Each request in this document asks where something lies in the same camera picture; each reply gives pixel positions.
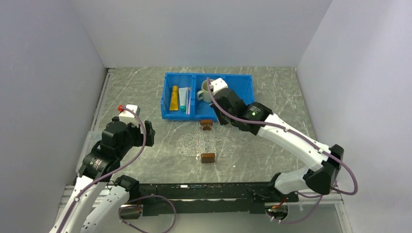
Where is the blue three-compartment bin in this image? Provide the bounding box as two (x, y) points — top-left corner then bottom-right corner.
(160, 72), (256, 122)

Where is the clear acrylic toothbrush holder tray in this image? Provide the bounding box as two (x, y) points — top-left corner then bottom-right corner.
(196, 119), (217, 164)

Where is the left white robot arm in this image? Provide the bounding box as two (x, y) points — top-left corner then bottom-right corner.
(50, 116), (155, 233)

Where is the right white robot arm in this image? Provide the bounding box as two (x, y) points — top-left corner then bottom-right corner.
(210, 88), (344, 201)

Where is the yellow toothpaste tube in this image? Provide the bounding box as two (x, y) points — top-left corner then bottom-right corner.
(169, 85), (179, 111)

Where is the pink toothbrush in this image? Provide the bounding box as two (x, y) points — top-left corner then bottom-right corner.
(187, 87), (191, 115)

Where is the white green-capped toothpaste tube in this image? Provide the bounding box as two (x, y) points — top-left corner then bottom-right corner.
(178, 87), (189, 112)

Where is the clear plastic screw box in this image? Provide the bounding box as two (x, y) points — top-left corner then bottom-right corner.
(75, 130), (102, 172)

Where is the cream ceramic mug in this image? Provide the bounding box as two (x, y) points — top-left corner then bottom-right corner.
(196, 80), (211, 103)

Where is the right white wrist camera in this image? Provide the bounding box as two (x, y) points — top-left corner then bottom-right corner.
(210, 78), (228, 95)

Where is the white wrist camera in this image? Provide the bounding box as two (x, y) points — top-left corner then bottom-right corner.
(118, 104), (140, 126)
(210, 78), (228, 95)

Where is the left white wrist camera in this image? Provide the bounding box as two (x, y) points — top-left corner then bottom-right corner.
(118, 104), (140, 126)

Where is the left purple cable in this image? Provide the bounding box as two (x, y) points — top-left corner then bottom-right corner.
(56, 107), (177, 233)

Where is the purple cable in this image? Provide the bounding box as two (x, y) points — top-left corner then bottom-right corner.
(56, 107), (177, 233)
(206, 77), (359, 225)

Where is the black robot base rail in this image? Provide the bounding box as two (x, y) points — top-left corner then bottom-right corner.
(130, 182), (319, 216)

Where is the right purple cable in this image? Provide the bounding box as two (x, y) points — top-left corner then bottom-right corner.
(206, 77), (359, 225)

